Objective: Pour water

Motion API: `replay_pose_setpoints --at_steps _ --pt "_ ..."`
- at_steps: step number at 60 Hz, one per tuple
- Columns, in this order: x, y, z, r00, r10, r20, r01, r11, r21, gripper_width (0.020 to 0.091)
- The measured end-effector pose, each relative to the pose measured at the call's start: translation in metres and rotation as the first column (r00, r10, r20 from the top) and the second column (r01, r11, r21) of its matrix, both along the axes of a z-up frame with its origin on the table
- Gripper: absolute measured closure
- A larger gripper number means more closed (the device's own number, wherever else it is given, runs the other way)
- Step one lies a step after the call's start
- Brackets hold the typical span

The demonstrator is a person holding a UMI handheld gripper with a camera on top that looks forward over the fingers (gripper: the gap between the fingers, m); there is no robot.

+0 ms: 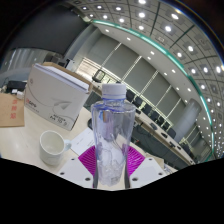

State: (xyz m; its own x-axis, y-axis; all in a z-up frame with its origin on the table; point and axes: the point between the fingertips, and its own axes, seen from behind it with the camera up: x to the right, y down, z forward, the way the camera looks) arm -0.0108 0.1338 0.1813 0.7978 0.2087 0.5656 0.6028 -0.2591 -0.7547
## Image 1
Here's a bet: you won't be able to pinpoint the long curved conference desk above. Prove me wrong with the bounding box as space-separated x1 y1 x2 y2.
89 81 198 166

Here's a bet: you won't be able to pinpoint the mesh-back office chair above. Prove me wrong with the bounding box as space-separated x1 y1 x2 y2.
92 69 105 83

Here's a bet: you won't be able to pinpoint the row of black office chairs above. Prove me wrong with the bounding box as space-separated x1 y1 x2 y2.
124 88 178 139

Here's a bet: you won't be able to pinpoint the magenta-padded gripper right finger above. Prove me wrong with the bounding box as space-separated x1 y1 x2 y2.
126 145 167 189

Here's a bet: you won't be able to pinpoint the clear plastic water bottle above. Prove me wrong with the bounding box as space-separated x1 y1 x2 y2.
90 83 137 187

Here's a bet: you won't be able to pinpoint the white ceramic mug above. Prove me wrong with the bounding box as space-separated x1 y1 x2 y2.
39 130 72 167

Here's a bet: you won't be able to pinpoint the recessed ceiling lights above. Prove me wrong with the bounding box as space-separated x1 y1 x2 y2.
71 0 224 158

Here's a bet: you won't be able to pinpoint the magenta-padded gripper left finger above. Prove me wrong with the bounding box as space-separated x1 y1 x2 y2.
57 145 98 189

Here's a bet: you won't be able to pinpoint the white copy paper carton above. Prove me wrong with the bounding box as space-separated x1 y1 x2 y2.
24 61 94 132

